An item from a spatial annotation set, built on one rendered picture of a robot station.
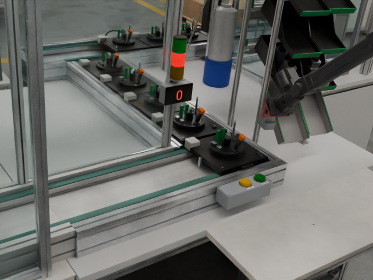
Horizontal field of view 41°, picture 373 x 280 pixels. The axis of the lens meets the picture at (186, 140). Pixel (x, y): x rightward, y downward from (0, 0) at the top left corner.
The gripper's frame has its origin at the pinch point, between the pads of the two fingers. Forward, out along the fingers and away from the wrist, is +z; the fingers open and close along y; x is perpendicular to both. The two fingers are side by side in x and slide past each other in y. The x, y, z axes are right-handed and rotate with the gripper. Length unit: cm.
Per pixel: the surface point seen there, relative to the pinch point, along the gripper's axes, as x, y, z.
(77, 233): 36, 79, 0
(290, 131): 4.0, -16.2, 9.4
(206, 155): 9.7, 21.8, 15.4
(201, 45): -91, -40, 100
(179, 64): -18.3, 36.4, -5.2
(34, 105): 11, 94, -36
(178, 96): -10.1, 34.7, 3.8
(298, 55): -16.6, -7.8, -16.9
